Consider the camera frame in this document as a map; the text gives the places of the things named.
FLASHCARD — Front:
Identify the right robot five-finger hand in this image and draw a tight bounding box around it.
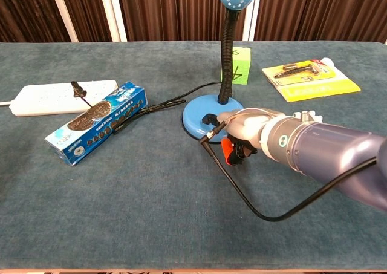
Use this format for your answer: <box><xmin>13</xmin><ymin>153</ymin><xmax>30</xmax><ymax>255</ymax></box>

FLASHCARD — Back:
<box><xmin>201</xmin><ymin>107</ymin><xmax>285</xmax><ymax>166</ymax></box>

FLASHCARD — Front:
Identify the blue gooseneck desk lamp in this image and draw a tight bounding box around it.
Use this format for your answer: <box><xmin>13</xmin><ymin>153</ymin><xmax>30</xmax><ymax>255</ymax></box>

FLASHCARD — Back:
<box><xmin>181</xmin><ymin>0</ymin><xmax>264</xmax><ymax>144</ymax></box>

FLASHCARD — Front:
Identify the green sticky note block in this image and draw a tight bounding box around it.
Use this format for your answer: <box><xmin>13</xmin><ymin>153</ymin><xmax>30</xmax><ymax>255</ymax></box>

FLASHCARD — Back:
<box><xmin>220</xmin><ymin>46</ymin><xmax>252</xmax><ymax>85</ymax></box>

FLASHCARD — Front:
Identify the yellow razor blister pack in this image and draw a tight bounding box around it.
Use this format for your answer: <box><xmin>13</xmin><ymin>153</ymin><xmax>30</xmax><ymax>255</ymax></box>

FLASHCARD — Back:
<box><xmin>261</xmin><ymin>57</ymin><xmax>362</xmax><ymax>103</ymax></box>

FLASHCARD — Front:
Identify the blue fabric table mat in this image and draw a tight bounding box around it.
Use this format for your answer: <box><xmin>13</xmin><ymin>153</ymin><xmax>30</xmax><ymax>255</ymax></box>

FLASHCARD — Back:
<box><xmin>0</xmin><ymin>40</ymin><xmax>387</xmax><ymax>270</ymax></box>

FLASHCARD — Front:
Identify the dark brown pleated curtain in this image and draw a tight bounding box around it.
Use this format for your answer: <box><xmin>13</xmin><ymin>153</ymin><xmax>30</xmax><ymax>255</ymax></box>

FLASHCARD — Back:
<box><xmin>0</xmin><ymin>0</ymin><xmax>387</xmax><ymax>44</ymax></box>

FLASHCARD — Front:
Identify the blue sandwich cookie box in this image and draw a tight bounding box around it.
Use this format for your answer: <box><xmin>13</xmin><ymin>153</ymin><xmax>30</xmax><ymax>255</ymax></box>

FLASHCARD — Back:
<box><xmin>44</xmin><ymin>80</ymin><xmax>148</xmax><ymax>167</ymax></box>

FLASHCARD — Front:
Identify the white power strip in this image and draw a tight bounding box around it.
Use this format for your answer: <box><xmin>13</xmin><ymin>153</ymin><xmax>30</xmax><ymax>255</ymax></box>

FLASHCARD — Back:
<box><xmin>8</xmin><ymin>79</ymin><xmax>119</xmax><ymax>117</ymax></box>

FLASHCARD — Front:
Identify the black right hand cable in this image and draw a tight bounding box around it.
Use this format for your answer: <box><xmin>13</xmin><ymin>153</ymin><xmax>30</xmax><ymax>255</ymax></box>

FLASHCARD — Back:
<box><xmin>198</xmin><ymin>121</ymin><xmax>377</xmax><ymax>223</ymax></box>

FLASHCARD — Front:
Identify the white frame post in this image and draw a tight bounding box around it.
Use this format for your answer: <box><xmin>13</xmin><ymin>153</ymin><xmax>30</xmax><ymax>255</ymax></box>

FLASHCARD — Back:
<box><xmin>241</xmin><ymin>0</ymin><xmax>262</xmax><ymax>42</ymax></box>
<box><xmin>48</xmin><ymin>0</ymin><xmax>79</xmax><ymax>42</ymax></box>
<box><xmin>97</xmin><ymin>0</ymin><xmax>128</xmax><ymax>42</ymax></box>

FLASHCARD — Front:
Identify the black lamp power cord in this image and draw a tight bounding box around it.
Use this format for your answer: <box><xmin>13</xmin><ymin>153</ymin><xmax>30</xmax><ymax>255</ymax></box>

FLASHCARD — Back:
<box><xmin>71</xmin><ymin>80</ymin><xmax>223</xmax><ymax>134</ymax></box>

